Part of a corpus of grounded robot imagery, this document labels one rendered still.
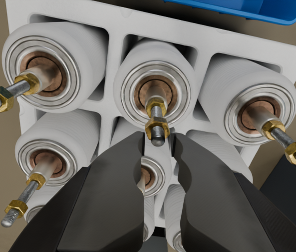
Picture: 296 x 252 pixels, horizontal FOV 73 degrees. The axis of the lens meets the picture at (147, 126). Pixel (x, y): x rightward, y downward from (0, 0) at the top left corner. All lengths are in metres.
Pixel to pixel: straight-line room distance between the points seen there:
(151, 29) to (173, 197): 0.28
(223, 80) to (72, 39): 0.17
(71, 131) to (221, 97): 0.19
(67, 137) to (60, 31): 0.12
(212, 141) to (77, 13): 0.25
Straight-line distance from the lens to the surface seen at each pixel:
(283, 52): 0.33
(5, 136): 0.66
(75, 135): 0.28
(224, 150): 0.31
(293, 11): 0.41
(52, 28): 0.23
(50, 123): 0.29
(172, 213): 0.38
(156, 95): 0.19
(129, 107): 0.23
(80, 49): 0.23
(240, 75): 0.25
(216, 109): 0.24
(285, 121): 0.28
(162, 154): 0.27
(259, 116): 0.24
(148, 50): 0.22
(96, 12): 0.29
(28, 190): 0.26
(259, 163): 0.66
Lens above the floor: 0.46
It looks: 62 degrees down
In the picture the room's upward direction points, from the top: 178 degrees counter-clockwise
